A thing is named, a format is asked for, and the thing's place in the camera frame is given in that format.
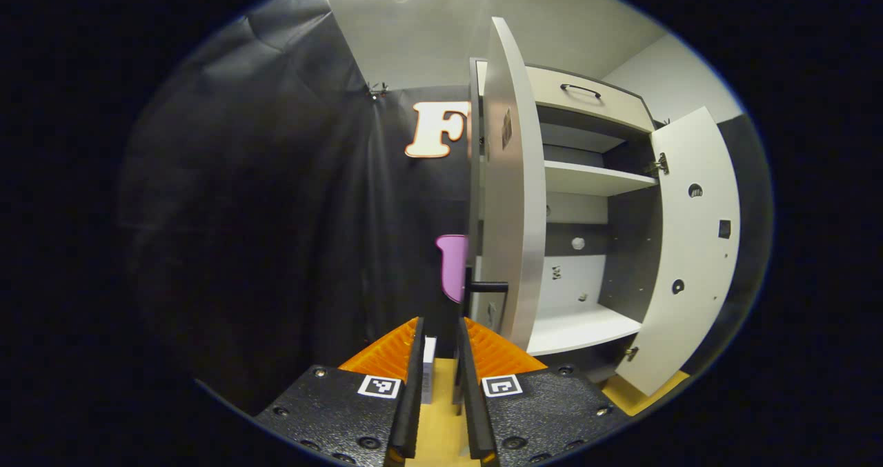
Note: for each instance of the cabinet door with headphone sticker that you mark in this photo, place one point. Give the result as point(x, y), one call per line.
point(690, 260)

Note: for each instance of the white cabinet shelf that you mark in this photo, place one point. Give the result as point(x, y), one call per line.
point(579, 329)
point(586, 177)

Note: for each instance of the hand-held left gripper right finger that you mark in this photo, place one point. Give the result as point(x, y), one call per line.
point(476, 419)

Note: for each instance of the cabinet door with camera sticker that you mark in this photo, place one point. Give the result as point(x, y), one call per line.
point(514, 177)

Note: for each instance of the metal door hinge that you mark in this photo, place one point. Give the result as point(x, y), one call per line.
point(630, 353)
point(659, 163)

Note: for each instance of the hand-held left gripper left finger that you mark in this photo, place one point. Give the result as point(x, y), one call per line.
point(412, 412)

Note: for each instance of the small black clip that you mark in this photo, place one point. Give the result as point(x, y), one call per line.
point(376, 92)

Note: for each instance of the beige double-door shoe cabinet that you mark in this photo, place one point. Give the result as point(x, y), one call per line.
point(624, 260)

